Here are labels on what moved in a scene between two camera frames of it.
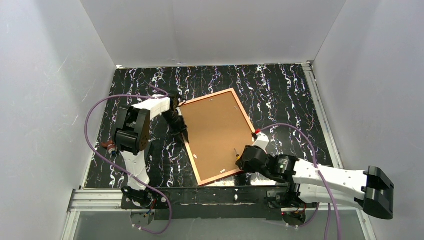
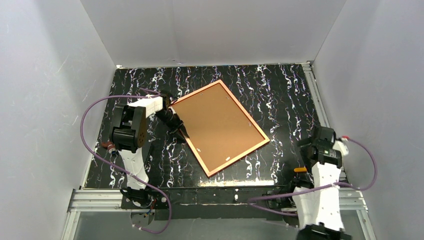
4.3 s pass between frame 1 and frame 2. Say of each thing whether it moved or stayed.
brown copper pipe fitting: stayed
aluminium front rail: stayed
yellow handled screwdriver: moved
